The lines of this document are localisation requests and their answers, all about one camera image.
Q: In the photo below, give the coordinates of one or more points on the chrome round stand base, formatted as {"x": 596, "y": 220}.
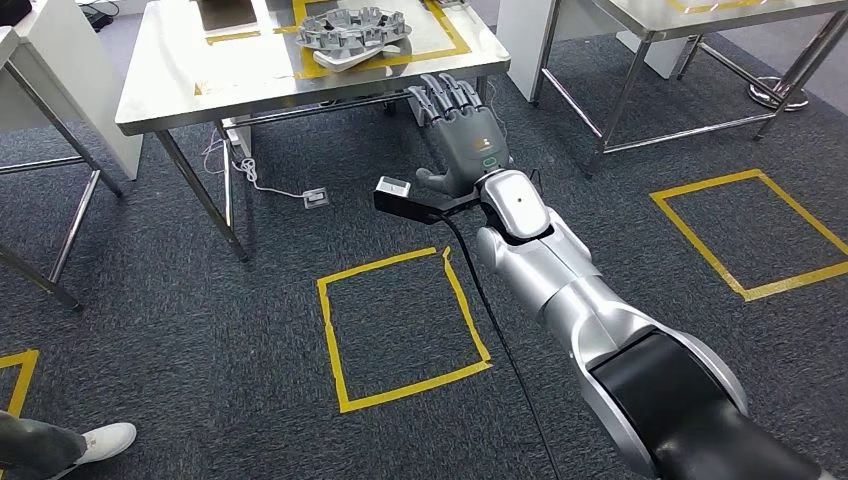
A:
{"x": 778, "y": 96}

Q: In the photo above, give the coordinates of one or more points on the white curved plastic panel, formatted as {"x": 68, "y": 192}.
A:
{"x": 344, "y": 61}

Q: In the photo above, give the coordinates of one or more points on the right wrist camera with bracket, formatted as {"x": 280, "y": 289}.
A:
{"x": 397, "y": 199}

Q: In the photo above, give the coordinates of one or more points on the grey plastic wheel cover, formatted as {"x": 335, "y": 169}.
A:
{"x": 351, "y": 30}

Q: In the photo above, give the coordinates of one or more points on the white desk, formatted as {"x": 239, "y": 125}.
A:
{"x": 517, "y": 46}
{"x": 86, "y": 79}

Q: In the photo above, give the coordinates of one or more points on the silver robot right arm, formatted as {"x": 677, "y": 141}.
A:
{"x": 570, "y": 278}

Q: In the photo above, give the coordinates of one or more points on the silver floor socket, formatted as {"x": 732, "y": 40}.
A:
{"x": 316, "y": 198}

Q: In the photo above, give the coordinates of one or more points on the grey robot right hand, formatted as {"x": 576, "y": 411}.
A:
{"x": 470, "y": 142}

